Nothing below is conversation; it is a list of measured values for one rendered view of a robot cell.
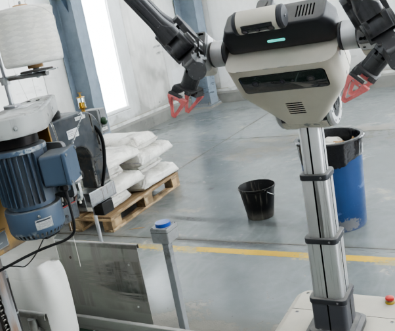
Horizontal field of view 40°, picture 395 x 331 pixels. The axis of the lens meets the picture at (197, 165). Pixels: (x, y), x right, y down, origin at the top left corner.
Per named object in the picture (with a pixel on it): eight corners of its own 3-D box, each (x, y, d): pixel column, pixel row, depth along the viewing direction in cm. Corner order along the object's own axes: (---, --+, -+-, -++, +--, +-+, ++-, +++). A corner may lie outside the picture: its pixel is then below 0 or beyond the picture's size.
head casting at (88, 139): (112, 180, 197) (94, 100, 190) (67, 205, 177) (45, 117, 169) (52, 181, 212) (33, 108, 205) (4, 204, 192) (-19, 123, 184)
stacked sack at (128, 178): (147, 180, 502) (144, 165, 498) (106, 206, 446) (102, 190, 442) (110, 181, 522) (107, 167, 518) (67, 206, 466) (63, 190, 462)
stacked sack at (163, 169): (182, 172, 555) (179, 157, 551) (146, 195, 500) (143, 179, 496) (147, 173, 576) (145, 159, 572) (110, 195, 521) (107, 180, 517)
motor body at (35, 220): (78, 222, 152) (57, 137, 146) (40, 245, 140) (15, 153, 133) (39, 221, 160) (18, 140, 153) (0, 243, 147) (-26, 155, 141)
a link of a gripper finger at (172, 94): (161, 114, 172) (168, 87, 169) (171, 110, 179) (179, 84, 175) (178, 122, 170) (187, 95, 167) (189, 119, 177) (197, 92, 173)
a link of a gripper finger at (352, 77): (331, 95, 146) (352, 67, 141) (336, 90, 152) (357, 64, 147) (351, 111, 144) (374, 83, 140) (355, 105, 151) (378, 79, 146)
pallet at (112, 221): (180, 184, 556) (177, 171, 553) (113, 232, 455) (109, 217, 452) (116, 186, 595) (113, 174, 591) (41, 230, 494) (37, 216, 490)
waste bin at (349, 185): (379, 209, 401) (371, 124, 385) (365, 238, 358) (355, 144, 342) (316, 208, 425) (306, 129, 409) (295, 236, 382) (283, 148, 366)
